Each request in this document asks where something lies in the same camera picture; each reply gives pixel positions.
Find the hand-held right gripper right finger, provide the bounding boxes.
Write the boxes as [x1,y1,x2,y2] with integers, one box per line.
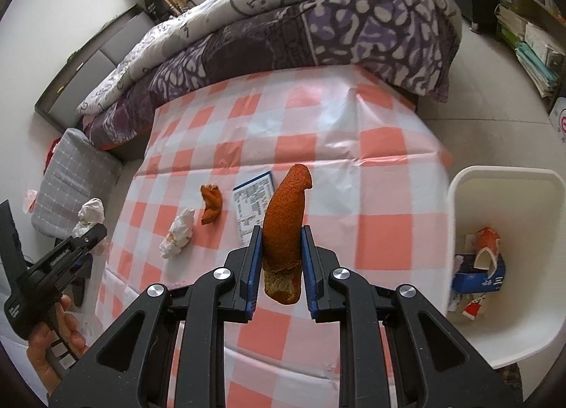
[302,226,514,408]

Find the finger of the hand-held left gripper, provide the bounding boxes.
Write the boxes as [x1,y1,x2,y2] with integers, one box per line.
[71,253,94,280]
[66,223,108,255]

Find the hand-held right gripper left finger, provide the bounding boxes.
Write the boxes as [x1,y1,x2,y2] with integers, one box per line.
[48,226,264,408]

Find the white tissue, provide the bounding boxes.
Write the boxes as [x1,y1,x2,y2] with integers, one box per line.
[159,208,195,261]
[73,198,106,236]

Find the red snack wrapper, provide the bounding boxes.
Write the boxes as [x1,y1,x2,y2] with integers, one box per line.
[462,295,489,318]

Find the blue cardboard box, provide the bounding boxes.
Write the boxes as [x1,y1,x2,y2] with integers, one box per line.
[451,255,507,294]

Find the crushed red white paper cup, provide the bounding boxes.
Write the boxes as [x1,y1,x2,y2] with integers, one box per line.
[471,227,502,269]

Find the white plastic bin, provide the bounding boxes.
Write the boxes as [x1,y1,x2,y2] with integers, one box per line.
[444,167,566,370]

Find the person's left hand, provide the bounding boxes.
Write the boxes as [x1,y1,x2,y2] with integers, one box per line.
[27,295,89,395]

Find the grey checked covered cabinet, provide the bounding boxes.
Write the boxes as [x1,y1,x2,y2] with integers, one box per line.
[31,127,122,238]

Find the white printed label paper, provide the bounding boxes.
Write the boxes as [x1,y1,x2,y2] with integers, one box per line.
[233,171,277,247]

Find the small curled orange peel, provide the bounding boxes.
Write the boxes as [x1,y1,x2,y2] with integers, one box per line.
[200,185,222,225]

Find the red cloth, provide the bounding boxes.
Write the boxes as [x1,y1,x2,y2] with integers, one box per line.
[44,138,63,174]

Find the pink checked tablecloth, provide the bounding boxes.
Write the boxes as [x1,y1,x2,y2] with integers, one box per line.
[95,65,452,408]

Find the dark wooden bed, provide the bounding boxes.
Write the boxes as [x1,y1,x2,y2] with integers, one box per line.
[34,4,155,135]

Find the black bag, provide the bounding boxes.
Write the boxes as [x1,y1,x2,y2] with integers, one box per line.
[142,0,171,20]

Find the purple patterned blanket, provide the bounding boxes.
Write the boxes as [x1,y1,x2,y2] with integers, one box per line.
[82,0,452,152]

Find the printed cardboard box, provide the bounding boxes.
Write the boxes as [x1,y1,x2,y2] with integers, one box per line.
[548,96,566,144]

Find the stack of lying books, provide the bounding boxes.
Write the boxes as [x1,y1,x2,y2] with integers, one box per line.
[495,4,566,99]

